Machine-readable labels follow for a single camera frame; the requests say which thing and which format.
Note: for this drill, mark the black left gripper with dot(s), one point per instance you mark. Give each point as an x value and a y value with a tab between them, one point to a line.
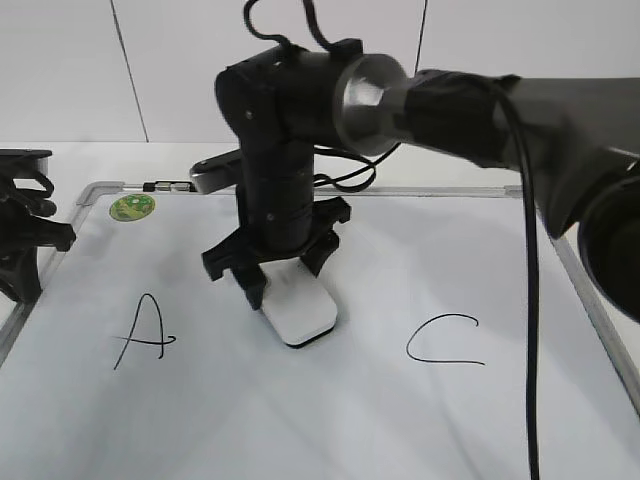
25	204

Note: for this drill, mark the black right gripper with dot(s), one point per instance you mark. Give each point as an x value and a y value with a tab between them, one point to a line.
307	234

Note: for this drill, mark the white board eraser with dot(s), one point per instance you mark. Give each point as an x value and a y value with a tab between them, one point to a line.
296	303

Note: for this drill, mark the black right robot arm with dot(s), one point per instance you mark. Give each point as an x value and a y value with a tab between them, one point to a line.
575	141

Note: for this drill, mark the round green magnet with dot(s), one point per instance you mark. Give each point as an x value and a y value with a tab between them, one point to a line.
132	207

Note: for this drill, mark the black and silver board clip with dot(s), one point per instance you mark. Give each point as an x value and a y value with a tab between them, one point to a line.
168	186

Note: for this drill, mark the white board with grey frame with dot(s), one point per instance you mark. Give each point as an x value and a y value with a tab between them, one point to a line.
135	365

